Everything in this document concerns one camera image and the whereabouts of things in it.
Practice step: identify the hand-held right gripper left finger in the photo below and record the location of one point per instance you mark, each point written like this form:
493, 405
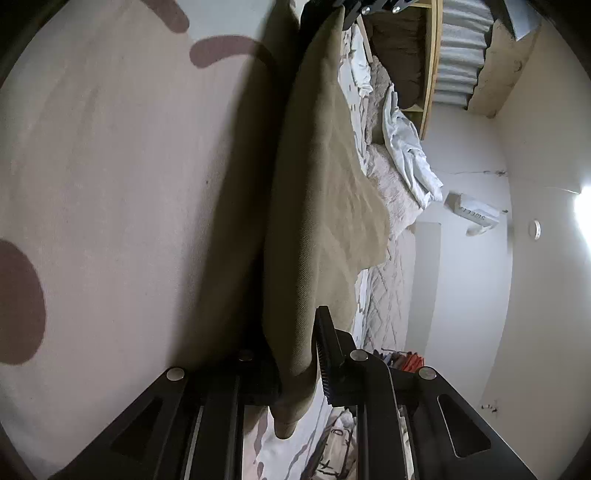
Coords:
258, 383

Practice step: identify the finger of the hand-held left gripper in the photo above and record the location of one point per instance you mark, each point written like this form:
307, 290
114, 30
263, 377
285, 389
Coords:
378, 7
314, 9

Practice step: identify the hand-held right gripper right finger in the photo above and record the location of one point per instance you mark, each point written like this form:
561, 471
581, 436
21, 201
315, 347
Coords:
330, 364

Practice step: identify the olive brown pants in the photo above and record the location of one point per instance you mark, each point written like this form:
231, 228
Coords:
314, 207

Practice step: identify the stack of dark folded clothes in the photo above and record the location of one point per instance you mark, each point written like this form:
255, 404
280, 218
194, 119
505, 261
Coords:
406, 362

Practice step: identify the small white cloth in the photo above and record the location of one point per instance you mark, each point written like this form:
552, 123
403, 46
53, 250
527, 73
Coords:
360, 64

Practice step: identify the wooden bedside shelf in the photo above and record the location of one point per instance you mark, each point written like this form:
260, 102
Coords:
431, 69

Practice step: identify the small fluffy beige pillow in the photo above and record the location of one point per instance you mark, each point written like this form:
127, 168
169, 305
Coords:
379, 92

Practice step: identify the quilted beige pillow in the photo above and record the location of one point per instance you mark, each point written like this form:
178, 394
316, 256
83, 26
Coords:
383, 295

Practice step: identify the white pleated curtain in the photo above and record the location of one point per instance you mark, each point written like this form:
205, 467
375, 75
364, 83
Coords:
461, 60

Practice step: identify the beige curtain valance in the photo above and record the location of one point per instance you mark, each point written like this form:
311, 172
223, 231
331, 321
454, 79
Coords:
503, 69

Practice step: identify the white crumpled garment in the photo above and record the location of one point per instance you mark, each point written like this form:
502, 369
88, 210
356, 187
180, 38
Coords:
406, 147

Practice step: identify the large fluffy beige pillow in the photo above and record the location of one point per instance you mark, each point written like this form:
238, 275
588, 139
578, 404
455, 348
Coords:
392, 194

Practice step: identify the printed bear bedsheet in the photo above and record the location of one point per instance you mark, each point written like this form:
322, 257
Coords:
115, 184

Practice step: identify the bright ceiling light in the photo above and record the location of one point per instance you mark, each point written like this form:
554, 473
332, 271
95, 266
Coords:
582, 203

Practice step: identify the round white wall fixture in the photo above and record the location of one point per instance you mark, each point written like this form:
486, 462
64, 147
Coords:
535, 230

